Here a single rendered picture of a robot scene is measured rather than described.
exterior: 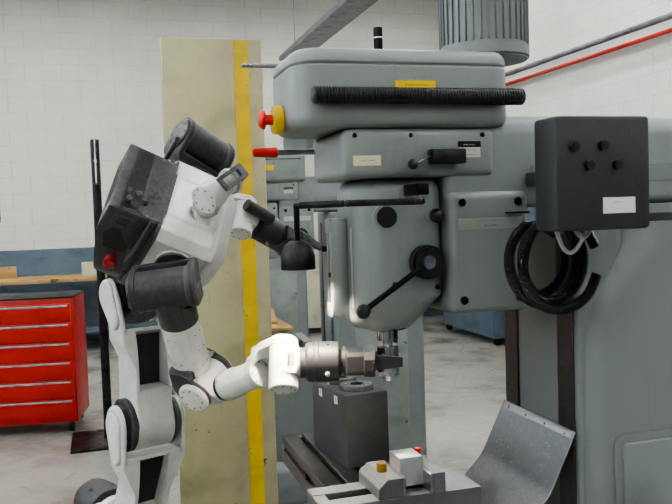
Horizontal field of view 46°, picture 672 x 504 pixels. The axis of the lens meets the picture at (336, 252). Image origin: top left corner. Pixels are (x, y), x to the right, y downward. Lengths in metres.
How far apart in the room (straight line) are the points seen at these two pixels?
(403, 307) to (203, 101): 1.94
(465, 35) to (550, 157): 0.40
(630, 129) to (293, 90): 0.64
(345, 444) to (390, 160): 0.79
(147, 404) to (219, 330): 1.28
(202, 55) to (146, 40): 7.46
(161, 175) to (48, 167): 8.78
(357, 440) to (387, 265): 0.59
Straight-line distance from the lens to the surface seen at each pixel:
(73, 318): 6.14
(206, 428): 3.50
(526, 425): 1.98
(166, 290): 1.76
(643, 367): 1.86
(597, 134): 1.55
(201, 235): 1.86
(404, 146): 1.64
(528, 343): 1.97
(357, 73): 1.61
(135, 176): 1.89
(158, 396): 2.20
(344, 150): 1.60
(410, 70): 1.65
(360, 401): 2.05
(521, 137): 1.76
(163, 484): 2.33
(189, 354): 1.86
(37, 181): 10.68
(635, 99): 8.01
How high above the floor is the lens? 1.57
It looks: 3 degrees down
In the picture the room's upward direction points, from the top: 2 degrees counter-clockwise
